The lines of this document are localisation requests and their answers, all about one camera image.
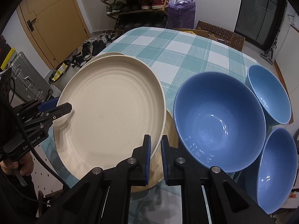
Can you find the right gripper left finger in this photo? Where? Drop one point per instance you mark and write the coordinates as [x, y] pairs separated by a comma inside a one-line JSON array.
[[103, 196]]

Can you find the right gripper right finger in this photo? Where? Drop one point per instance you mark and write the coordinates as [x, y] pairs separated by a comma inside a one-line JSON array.
[[207, 195]]

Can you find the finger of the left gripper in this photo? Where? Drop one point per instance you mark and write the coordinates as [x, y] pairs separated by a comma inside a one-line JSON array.
[[48, 105], [29, 110]]

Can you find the large dark blue bowl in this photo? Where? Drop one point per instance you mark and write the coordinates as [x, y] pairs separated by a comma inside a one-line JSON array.
[[219, 121]]

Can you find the light blue bowl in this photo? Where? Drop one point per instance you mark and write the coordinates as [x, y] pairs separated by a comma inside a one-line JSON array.
[[270, 93]]

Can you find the person left hand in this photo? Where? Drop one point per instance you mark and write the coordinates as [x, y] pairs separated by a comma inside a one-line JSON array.
[[26, 163]]

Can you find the silver suitcase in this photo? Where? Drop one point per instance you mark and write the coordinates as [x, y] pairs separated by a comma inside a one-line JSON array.
[[29, 83]]

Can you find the white trash bin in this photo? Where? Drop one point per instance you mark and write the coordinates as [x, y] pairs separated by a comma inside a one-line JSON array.
[[62, 75]]

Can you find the wooden door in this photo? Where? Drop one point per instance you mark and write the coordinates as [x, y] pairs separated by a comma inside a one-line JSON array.
[[55, 28]]

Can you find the teal checked tablecloth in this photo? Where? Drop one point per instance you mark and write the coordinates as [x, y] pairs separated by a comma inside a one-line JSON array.
[[174, 57]]

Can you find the wooden shoe rack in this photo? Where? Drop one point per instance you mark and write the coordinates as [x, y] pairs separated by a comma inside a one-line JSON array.
[[130, 14]]

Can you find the open brown cardboard box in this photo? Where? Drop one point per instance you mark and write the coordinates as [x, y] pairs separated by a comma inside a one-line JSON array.
[[204, 34]]

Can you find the patterned cardboard box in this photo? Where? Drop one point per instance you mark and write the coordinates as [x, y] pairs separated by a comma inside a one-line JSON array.
[[229, 38]]

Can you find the purple plastic bag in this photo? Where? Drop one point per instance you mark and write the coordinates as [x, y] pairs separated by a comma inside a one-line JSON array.
[[181, 14]]

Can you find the black glass door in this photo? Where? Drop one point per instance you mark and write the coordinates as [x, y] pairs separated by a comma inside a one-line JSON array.
[[259, 21]]

